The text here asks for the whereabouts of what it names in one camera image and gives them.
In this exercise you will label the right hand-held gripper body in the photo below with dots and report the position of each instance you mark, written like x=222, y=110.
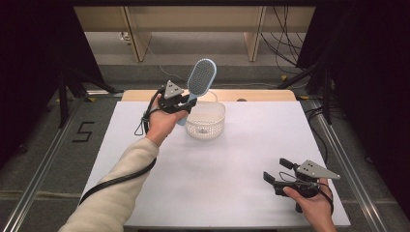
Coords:
x=317, y=170

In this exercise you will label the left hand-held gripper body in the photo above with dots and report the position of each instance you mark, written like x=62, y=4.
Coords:
x=172, y=91

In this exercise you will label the light blue hairbrush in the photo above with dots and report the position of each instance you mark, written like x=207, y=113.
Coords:
x=201, y=77

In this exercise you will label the white slotted plastic basket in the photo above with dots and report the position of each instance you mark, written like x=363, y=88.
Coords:
x=206, y=129

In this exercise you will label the person's left hand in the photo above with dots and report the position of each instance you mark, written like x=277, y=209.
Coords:
x=161, y=124

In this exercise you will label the person's right hand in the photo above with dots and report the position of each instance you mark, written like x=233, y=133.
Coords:
x=316, y=208

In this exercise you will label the white table cover sheet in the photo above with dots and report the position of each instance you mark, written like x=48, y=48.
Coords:
x=219, y=180

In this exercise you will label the light wooden table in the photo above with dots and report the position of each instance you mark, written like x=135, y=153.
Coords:
x=257, y=95

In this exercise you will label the beige wooden bench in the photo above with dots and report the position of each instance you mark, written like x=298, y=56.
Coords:
x=193, y=19

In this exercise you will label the black metal stand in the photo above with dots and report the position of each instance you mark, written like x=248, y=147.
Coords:
x=63, y=96
x=326, y=96

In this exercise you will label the black curtain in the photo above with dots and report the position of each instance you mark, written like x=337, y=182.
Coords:
x=370, y=80
x=29, y=64

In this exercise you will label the aluminium floor rail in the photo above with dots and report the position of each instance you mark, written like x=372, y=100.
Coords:
x=42, y=174
x=351, y=174

